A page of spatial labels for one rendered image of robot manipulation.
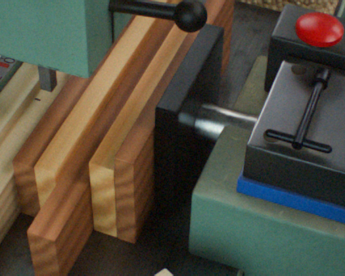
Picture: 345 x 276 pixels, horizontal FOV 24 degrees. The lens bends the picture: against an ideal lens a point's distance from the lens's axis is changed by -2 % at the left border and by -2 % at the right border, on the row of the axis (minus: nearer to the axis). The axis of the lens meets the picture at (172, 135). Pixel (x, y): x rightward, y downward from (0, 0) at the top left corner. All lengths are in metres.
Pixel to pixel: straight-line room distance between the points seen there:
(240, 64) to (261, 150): 0.21
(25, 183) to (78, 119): 0.05
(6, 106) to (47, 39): 0.09
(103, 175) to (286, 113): 0.12
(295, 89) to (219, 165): 0.07
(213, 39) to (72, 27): 0.11
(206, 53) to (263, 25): 0.19
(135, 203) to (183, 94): 0.07
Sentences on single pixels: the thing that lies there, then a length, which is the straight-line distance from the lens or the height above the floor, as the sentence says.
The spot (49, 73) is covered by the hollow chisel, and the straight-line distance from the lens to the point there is 0.55.
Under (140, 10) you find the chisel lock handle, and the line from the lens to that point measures 0.49.
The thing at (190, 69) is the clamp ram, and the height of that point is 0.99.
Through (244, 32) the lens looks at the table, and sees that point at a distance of 0.70.
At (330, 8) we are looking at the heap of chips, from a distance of 0.73.
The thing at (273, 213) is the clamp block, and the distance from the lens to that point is 0.48.
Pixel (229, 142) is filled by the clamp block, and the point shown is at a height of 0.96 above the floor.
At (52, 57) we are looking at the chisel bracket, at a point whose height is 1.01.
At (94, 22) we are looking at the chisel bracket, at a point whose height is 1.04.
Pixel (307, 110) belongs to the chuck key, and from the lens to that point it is 0.47.
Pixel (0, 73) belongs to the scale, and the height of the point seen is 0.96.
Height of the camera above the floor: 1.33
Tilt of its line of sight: 46 degrees down
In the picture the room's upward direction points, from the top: 2 degrees clockwise
